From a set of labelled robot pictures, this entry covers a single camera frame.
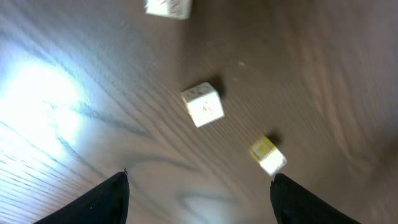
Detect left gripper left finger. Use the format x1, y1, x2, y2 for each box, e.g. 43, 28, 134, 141
36, 170, 129, 224

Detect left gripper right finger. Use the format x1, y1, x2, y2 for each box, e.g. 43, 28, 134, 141
270, 173, 357, 224

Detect white block red side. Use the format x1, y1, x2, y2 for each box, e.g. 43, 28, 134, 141
144, 0, 193, 20

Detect yellow sided white block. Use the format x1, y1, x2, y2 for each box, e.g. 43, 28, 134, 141
249, 136, 287, 176

